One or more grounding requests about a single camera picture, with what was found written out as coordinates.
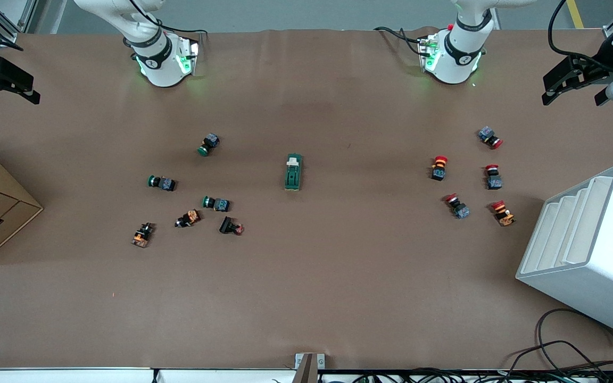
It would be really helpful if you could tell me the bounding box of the green load switch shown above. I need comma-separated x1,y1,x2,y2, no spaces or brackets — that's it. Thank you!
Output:
284,154,303,191

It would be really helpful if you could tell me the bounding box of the red emergency stop orange block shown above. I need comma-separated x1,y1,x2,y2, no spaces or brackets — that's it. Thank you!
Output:
491,200,516,227
430,155,449,181

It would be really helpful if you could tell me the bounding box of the white slotted storage rack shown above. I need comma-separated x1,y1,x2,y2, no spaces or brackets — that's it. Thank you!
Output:
516,164,613,343

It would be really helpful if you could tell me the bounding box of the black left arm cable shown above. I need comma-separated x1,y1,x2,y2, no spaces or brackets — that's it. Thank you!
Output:
548,0,613,72

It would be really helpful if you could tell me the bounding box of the black orange selector switch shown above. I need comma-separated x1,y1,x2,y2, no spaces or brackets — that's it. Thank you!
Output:
175,210,202,228
131,222,155,248

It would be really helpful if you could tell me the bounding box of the black red switch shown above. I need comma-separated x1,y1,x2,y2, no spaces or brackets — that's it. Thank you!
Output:
219,215,245,236

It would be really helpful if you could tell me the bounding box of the black cable bundle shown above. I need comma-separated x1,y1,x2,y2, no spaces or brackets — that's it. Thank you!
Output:
498,307,613,383

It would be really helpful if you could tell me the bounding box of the grey metal table bracket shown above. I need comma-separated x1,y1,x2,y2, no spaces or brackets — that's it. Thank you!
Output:
295,353,326,383

